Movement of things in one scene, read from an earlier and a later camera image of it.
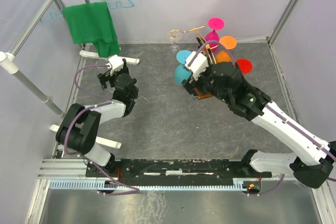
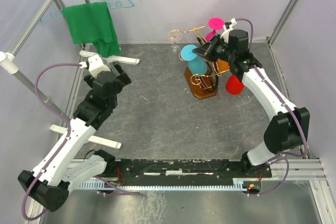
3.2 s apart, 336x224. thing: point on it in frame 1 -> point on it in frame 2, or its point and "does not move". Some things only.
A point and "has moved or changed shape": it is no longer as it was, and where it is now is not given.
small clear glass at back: x=175 y=35 does not move
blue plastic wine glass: x=181 y=73 has moved or changed shape
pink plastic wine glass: x=214 y=23 does not move
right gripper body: x=206 y=83 -> x=221 y=51
